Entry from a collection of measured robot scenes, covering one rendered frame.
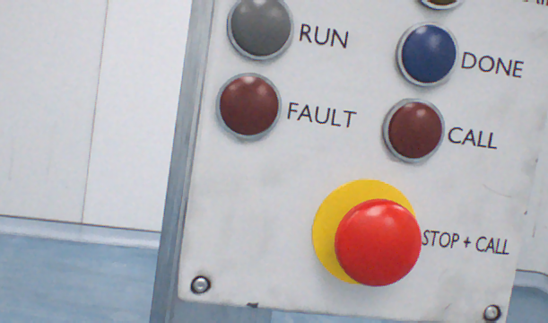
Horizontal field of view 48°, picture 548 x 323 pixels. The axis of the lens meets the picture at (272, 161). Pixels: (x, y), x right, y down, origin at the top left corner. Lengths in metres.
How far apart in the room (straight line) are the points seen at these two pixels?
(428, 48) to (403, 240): 0.09
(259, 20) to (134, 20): 3.53
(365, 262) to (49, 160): 3.64
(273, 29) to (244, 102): 0.03
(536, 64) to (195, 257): 0.19
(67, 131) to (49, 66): 0.39
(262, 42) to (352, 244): 0.10
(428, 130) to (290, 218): 0.08
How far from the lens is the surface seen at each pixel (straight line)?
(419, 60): 0.30
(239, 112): 0.28
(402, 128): 0.29
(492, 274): 0.34
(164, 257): 1.50
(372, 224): 0.27
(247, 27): 0.28
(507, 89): 0.32
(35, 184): 3.92
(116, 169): 3.84
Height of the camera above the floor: 1.06
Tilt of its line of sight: 6 degrees down
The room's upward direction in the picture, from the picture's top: 9 degrees clockwise
